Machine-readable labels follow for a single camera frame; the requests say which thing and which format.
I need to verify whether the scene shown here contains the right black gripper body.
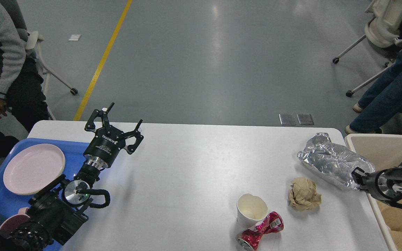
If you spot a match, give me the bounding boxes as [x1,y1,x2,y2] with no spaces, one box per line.
[363,170,395,203]

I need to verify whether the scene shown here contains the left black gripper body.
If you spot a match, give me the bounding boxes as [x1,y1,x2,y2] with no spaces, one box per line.
[83,127,126,168]

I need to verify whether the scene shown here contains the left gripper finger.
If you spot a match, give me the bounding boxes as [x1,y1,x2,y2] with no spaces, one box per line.
[115,119,144,154]
[84,102,116,135]

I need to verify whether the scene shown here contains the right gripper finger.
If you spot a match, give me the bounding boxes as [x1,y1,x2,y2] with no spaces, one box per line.
[351,167,367,186]

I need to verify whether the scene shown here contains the aluminium foil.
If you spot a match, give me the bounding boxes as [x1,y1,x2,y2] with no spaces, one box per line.
[297,133,375,191]

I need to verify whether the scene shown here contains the brown paper ball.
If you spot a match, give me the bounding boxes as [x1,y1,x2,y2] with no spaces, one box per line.
[288,177,322,212]

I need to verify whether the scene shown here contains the pink plate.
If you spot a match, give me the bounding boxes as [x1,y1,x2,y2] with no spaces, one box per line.
[3,144,66,195]

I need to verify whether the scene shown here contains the white paper cup front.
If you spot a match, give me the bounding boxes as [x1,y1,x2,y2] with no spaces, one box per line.
[236,193,269,228]

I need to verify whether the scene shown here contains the pink mug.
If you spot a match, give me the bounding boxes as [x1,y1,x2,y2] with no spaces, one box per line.
[0,207,29,233]

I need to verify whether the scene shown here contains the crushed red soda can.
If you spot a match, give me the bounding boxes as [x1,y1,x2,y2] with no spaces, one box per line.
[237,211,284,251]

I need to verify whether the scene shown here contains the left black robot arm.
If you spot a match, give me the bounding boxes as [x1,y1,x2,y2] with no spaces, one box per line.
[0,103,144,251]

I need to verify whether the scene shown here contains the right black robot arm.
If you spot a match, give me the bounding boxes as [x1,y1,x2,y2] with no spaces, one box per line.
[351,163,402,209]

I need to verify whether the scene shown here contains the white plastic bin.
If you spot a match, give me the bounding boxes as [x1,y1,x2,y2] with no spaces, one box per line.
[345,134,402,251]

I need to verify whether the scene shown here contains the seated person grey sweater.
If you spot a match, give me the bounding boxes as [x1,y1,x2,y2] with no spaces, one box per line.
[0,0,49,158]

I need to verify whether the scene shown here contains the metal floor plates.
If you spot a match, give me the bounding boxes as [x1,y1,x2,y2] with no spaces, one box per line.
[278,113,315,126]

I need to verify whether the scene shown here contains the standing person blue jeans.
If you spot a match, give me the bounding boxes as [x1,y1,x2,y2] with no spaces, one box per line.
[344,0,402,135]

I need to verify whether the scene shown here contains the white chair left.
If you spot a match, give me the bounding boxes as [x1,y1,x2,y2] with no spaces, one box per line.
[24,31,79,121]

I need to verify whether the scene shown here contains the white chair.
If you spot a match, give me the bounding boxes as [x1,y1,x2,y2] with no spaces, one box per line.
[24,31,79,121]
[332,0,402,112]

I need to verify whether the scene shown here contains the blue plastic tray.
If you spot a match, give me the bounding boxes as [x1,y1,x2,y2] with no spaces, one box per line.
[0,138,99,251]

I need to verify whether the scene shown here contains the white chair right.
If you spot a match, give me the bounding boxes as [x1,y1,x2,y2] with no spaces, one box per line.
[332,0,402,112]

